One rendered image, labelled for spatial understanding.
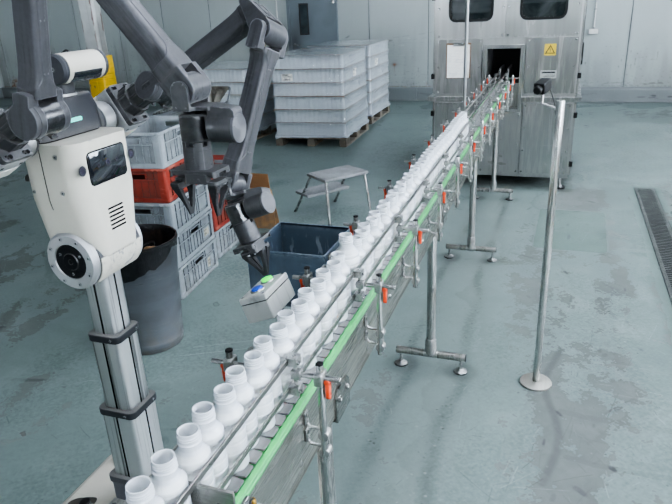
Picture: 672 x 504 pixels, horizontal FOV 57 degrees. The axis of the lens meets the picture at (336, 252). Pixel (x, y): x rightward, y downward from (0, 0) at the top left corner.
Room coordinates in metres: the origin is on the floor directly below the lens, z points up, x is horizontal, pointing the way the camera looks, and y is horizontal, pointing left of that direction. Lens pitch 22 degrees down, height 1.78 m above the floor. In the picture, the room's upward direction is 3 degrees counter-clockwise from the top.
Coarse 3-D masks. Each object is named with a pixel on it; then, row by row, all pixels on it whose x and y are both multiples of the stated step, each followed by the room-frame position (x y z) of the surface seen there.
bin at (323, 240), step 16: (288, 224) 2.41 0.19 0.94; (304, 224) 2.39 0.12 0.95; (272, 240) 2.34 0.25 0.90; (288, 240) 2.41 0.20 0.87; (304, 240) 2.39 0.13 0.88; (320, 240) 2.37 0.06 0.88; (336, 240) 2.34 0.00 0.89; (256, 256) 2.13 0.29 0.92; (272, 256) 2.11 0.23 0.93; (288, 256) 2.08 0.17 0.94; (304, 256) 2.06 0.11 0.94; (320, 256) 2.04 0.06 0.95; (256, 272) 2.13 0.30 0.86; (272, 272) 2.11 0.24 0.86; (288, 272) 2.08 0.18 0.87; (288, 304) 2.09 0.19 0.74
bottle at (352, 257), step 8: (344, 232) 1.60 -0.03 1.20; (344, 240) 1.56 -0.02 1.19; (352, 240) 1.58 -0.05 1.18; (344, 248) 1.56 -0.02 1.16; (352, 248) 1.56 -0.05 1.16; (352, 256) 1.55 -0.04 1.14; (352, 264) 1.55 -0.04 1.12; (352, 272) 1.55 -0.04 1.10; (352, 280) 1.55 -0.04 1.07; (352, 288) 1.55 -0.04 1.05
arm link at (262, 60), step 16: (256, 32) 1.56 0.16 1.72; (256, 48) 1.55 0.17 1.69; (272, 48) 1.63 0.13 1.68; (256, 64) 1.57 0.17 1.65; (272, 64) 1.59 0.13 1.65; (256, 80) 1.56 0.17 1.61; (256, 96) 1.55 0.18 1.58; (256, 112) 1.55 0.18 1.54; (256, 128) 1.56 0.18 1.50; (240, 144) 1.53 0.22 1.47; (224, 160) 1.54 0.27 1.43; (240, 160) 1.52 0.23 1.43; (240, 176) 1.54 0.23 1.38
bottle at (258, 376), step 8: (248, 352) 1.04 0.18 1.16; (256, 352) 1.04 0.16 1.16; (248, 360) 1.01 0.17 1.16; (256, 360) 1.01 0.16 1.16; (248, 368) 1.01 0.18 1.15; (256, 368) 1.01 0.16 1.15; (264, 368) 1.03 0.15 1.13; (248, 376) 1.01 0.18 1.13; (256, 376) 1.01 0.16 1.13; (264, 376) 1.02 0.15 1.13; (256, 384) 1.00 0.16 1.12; (264, 384) 1.01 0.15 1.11; (256, 392) 1.00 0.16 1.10; (272, 392) 1.03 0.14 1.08; (264, 400) 1.00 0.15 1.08; (272, 400) 1.02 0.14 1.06; (256, 408) 1.00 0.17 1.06; (264, 408) 1.00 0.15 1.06; (272, 408) 1.02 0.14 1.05; (264, 416) 1.00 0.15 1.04; (272, 424) 1.01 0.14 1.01; (264, 432) 1.00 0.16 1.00
